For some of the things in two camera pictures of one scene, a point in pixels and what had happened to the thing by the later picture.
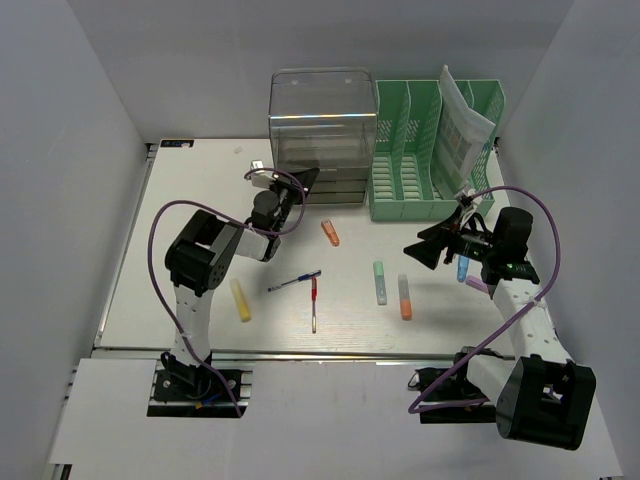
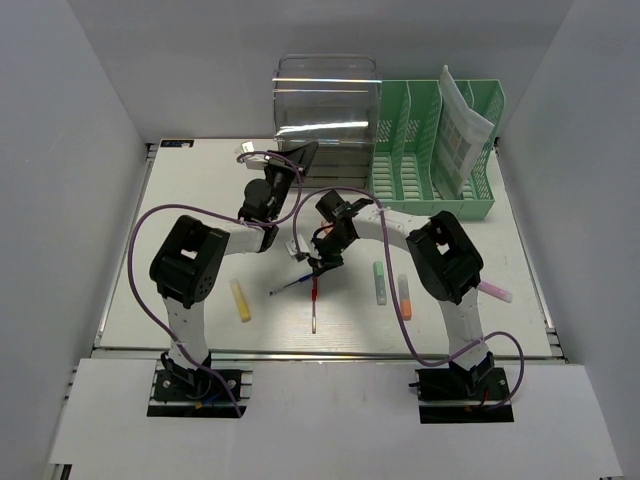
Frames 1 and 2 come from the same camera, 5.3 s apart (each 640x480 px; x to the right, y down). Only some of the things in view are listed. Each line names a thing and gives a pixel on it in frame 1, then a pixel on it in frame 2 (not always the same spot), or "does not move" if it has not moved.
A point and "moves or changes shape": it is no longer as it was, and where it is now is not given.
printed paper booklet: (460, 131) does not move
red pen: (314, 301) does not move
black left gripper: (306, 178) -> (301, 154)
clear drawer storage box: (325, 119) moves or changes shape
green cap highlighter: (380, 284) does not move
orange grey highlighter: (404, 294) does not move
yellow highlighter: (244, 307) does not move
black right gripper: (428, 251) -> (326, 262)
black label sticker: (177, 143) does not move
